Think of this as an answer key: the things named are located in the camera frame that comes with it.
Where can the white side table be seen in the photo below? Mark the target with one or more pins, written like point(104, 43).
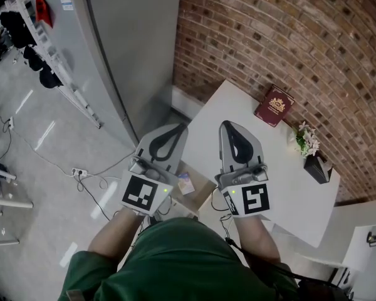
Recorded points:
point(363, 252)

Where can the person's left forearm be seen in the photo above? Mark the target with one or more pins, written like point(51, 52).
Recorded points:
point(112, 240)

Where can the white socket adapter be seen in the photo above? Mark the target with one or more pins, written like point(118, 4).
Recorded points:
point(11, 122)

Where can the red paper decoration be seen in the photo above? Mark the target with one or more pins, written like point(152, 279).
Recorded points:
point(44, 9)

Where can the person's right forearm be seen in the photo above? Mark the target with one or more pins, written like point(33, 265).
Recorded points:
point(257, 240)

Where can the black tissue box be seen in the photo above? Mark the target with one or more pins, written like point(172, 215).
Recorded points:
point(316, 169)

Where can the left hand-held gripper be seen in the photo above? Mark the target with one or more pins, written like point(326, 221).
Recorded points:
point(138, 193)

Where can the white chair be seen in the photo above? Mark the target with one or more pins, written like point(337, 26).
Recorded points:
point(3, 202)

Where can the black waist pack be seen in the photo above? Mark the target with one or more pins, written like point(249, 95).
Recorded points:
point(322, 292)

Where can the dark red book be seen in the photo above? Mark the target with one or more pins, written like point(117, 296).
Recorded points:
point(274, 107)

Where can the small black clip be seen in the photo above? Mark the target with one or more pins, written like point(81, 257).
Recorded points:
point(373, 239)

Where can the large black hanging bag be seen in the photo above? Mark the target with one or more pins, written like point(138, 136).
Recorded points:
point(15, 30)

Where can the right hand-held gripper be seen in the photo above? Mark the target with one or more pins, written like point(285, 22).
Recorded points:
point(253, 199)

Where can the white shelving rack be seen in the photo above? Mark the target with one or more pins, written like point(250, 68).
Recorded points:
point(65, 72)

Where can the white wooden drawer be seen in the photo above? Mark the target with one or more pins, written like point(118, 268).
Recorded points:
point(203, 190)

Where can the person's green shirt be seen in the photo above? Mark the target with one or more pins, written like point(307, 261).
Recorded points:
point(175, 262)

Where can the grey refrigerator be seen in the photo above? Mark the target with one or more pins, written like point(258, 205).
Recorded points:
point(128, 58)

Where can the white desk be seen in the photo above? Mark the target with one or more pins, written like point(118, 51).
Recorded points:
point(285, 193)

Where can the potted white flowers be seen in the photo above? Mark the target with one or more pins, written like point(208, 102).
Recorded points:
point(307, 141)

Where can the white power strip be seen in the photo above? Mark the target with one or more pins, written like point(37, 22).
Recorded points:
point(79, 171)

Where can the small black hanging bag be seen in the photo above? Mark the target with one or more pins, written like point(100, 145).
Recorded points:
point(34, 58)
point(50, 77)

